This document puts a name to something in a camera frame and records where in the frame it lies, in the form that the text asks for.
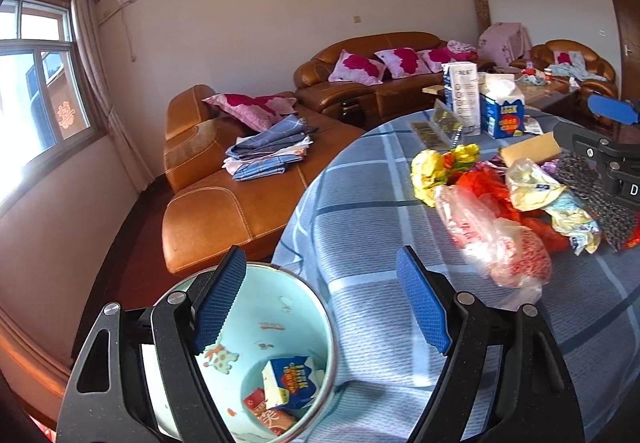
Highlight clear seaweed packet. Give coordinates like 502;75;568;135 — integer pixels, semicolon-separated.
432;98;463;149
410;120;451;145

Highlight light blue cloth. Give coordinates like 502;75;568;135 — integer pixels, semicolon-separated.
547;50;607;84

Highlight folded blue plaid bedsheet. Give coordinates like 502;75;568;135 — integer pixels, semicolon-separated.
226;114;312;160

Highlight beige curtain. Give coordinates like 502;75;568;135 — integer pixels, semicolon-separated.
22;0;153;191

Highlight large blue white carton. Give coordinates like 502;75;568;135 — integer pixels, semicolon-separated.
479;73;526;140

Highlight pale cartoon print trash bin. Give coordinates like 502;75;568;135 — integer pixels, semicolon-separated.
142;262;337;443

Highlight rolled brown mat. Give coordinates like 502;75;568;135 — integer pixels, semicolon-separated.
473;0;492;41

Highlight blue yellow printed wrapper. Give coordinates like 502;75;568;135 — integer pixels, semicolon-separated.
545;190;601;255

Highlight pink flower pillow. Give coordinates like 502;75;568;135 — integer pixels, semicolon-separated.
417;48;458;71
328;50;387;86
202;93;298;133
374;48;431;79

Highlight cream plastic bag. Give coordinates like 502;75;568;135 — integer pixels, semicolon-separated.
506;158;566;211

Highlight red foam net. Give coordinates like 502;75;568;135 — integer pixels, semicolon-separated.
457;162;571;254

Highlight yellow printed plastic bag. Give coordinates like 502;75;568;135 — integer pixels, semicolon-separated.
411;143;481;206

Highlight brown wooden door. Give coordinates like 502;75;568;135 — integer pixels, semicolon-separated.
602;0;640;104

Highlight black foam net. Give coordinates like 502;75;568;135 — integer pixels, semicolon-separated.
552;150;640;251

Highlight pink white cloth pile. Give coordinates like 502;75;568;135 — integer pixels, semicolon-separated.
447;40;478;60

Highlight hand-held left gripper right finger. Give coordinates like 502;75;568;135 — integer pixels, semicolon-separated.
395;244;586;443

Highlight tall white milk carton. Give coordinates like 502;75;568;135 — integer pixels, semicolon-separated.
441;62;482;135

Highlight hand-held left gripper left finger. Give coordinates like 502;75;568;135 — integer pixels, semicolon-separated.
57;245;248;443

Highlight red snack packet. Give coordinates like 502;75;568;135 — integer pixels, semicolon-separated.
242;388;301;439

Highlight blue plaid tablecloth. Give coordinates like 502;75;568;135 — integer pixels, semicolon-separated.
270;108;640;443

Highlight red white plastic bag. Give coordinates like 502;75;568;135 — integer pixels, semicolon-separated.
434;183;552;289

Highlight pink cloth cover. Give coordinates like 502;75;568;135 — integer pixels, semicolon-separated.
477;22;533;69

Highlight brown leather chaise sofa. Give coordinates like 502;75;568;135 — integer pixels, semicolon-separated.
162;84;366;276

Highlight brown leather armchair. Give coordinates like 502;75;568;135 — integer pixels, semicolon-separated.
510;39;620;99

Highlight wooden coffee table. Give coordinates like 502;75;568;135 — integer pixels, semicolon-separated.
422;68;581;113

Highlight window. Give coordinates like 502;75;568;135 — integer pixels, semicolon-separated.
0;0;103;219

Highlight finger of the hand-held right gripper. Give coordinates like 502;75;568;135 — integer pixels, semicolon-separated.
587;94;640;126
552;120;640;174

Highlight small blue white carton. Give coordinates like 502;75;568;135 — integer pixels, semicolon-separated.
261;355;321;410

